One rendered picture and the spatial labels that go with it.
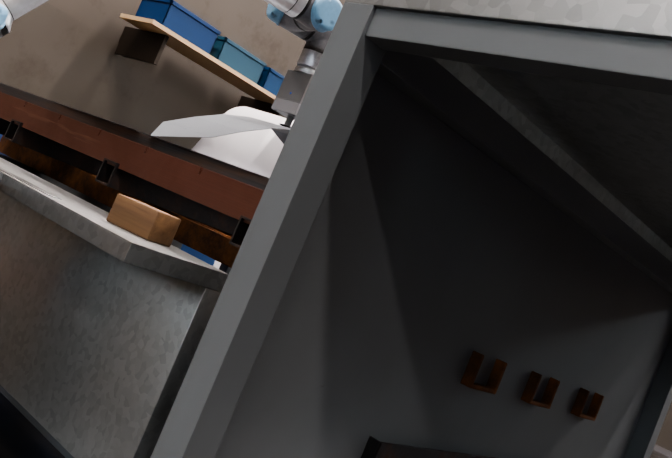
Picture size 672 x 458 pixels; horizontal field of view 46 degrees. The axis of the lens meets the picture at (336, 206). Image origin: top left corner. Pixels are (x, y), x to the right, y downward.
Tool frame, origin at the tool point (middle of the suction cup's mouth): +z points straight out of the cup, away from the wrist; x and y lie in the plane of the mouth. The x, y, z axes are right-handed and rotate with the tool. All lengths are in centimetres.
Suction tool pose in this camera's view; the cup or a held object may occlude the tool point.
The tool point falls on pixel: (283, 134)
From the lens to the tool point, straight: 186.7
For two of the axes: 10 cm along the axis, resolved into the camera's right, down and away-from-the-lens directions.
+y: -7.1, -2.6, 6.5
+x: -5.8, -3.0, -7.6
